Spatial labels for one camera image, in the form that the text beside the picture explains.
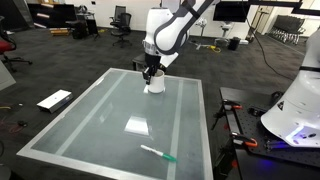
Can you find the orange handled black clamp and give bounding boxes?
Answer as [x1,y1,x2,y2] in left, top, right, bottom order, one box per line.
[229,131,259,149]
[221,98,244,111]

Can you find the white rolling stand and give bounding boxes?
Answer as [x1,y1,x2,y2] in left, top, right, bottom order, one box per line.
[190,17,210,51]

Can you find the yellow box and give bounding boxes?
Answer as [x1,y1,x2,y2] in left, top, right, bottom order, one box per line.
[49,27,71,37]

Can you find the red seat office chair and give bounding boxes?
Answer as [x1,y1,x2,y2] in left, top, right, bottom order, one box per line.
[0,15,34,73]

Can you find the long black floor cable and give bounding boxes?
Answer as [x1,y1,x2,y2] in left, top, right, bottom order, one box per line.
[241,0,296,82]

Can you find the black wall monitor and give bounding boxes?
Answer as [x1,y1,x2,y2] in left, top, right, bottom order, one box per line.
[212,0,251,24]

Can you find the black camera tripod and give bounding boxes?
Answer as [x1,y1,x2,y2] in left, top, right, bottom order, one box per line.
[210,102,229,132]

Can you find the white mug with red print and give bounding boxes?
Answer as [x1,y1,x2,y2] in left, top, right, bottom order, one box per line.
[147,69,166,95]

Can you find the white flat box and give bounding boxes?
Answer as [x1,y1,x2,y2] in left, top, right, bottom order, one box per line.
[36,88,74,114]

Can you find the black waste bin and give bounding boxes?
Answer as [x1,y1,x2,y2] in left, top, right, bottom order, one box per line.
[227,36,241,52]

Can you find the yellow cable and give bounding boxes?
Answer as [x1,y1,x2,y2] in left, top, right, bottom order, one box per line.
[207,44,222,54]

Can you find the green capped white marker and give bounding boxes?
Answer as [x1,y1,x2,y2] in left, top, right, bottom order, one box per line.
[140,144,179,164]

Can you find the stacked black chairs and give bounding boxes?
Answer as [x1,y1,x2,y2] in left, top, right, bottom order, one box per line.
[267,14,306,46]

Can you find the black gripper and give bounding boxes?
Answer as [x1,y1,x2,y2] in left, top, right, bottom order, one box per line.
[142,53,163,86]

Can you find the black office chair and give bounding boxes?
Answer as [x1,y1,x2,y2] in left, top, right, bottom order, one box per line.
[109,4,128,28]
[110,12,133,48]

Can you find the black perforated mounting table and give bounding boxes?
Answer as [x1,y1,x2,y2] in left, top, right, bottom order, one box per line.
[219,86,320,180]

